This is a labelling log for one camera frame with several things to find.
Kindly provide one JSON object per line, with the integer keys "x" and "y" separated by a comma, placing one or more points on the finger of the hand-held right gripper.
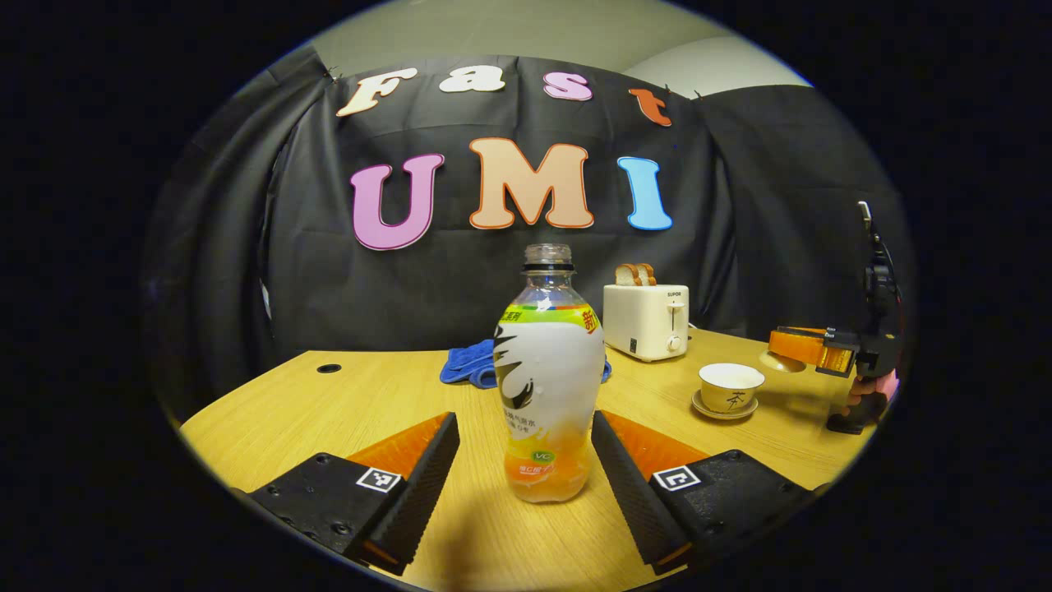
{"x": 801, "y": 345}

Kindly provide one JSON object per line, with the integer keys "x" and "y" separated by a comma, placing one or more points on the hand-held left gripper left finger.
{"x": 427, "y": 481}

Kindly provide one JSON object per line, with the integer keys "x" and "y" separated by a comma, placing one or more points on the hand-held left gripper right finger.
{"x": 629, "y": 485}

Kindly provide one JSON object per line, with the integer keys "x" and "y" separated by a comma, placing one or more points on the cream teacup lid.
{"x": 781, "y": 363}

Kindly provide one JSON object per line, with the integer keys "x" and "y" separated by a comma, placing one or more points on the white teacup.
{"x": 730, "y": 393}

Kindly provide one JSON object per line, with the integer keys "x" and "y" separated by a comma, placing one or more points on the water bottle with white label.
{"x": 549, "y": 378}

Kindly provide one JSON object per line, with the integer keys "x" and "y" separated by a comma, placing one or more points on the white saucer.
{"x": 723, "y": 415}

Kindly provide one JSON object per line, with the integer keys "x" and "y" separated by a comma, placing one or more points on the blue towel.
{"x": 468, "y": 367}

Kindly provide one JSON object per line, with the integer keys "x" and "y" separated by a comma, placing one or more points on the black backdrop cloth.
{"x": 740, "y": 205}

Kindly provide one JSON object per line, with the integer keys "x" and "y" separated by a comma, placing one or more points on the white toaster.
{"x": 645, "y": 325}

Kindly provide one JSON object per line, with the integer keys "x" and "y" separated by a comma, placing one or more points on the toast bread slice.
{"x": 627, "y": 275}
{"x": 647, "y": 273}

